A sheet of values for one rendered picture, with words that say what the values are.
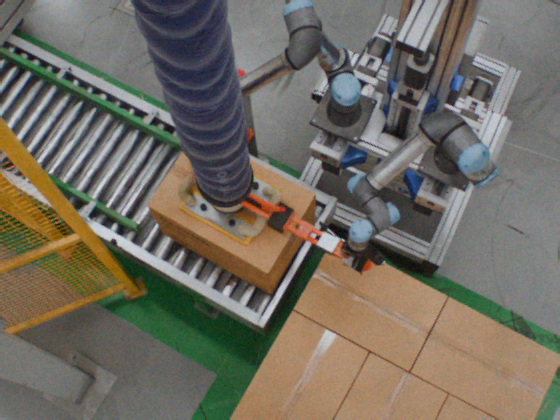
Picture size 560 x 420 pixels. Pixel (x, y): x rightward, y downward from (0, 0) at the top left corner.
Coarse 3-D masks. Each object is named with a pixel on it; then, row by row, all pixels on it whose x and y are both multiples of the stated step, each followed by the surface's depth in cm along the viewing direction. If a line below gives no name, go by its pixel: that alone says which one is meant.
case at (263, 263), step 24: (264, 168) 330; (168, 192) 328; (288, 192) 326; (312, 192) 326; (168, 216) 325; (192, 216) 324; (312, 216) 346; (192, 240) 339; (216, 240) 320; (264, 240) 320; (288, 240) 320; (216, 264) 358; (240, 264) 328; (264, 264) 316; (288, 264) 351; (264, 288) 347
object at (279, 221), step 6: (276, 204) 308; (282, 204) 308; (288, 210) 308; (270, 216) 307; (276, 216) 308; (282, 216) 308; (288, 216) 307; (270, 222) 306; (276, 222) 307; (282, 222) 307; (288, 222) 306; (276, 228) 308; (282, 228) 305
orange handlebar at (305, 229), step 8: (256, 200) 311; (264, 200) 311; (248, 208) 311; (256, 208) 310; (264, 216) 309; (304, 224) 306; (296, 232) 306; (304, 232) 305; (320, 232) 306; (312, 240) 305; (336, 256) 303; (344, 256) 302; (368, 264) 301
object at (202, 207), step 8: (192, 192) 326; (200, 200) 324; (184, 208) 324; (192, 208) 323; (200, 208) 322; (208, 208) 323; (200, 216) 322; (232, 216) 321; (240, 216) 322; (208, 224) 321; (216, 224) 320; (224, 224) 320; (232, 224) 317; (240, 224) 320; (248, 224) 320; (224, 232) 320; (232, 232) 319; (240, 240) 318; (248, 240) 318
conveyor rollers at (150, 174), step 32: (0, 64) 399; (0, 96) 396; (32, 96) 392; (64, 96) 391; (64, 128) 385; (96, 128) 384; (160, 128) 383; (64, 160) 380; (96, 160) 378; (160, 160) 377; (96, 192) 372; (160, 256) 360; (224, 288) 355; (256, 288) 355
